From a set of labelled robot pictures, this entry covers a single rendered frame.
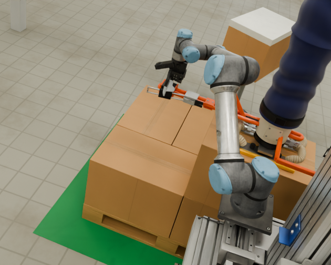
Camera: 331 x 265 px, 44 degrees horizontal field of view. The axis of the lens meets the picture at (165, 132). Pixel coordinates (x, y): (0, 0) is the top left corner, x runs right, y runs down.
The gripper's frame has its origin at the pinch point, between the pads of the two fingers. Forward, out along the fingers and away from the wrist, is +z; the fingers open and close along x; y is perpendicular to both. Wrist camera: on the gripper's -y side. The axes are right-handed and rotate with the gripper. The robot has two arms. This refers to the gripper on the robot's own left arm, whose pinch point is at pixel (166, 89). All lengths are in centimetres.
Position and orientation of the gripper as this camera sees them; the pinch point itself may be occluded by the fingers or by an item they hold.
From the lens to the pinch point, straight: 221.1
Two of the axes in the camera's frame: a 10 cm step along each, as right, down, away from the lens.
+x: 3.1, -5.4, 7.8
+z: -2.1, 7.7, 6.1
